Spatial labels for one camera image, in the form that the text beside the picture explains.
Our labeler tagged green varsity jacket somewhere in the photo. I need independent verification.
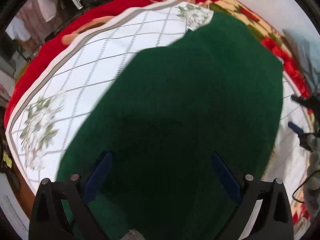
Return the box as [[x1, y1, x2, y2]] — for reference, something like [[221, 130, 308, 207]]
[[57, 12, 283, 239]]

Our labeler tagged gloved right hand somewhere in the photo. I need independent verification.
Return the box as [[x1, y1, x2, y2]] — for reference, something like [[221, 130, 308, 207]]
[[303, 134, 319, 220]]

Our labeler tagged blue-grey quilt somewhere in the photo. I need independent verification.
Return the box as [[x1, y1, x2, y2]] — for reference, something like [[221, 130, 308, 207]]
[[283, 28, 319, 96]]

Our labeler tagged white diamond-pattern bed sheet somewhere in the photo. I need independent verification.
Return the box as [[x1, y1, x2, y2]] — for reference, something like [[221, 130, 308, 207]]
[[5, 0, 316, 240]]

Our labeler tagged red floral blanket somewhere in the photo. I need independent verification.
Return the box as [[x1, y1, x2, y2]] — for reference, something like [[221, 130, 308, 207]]
[[3, 0, 313, 225]]

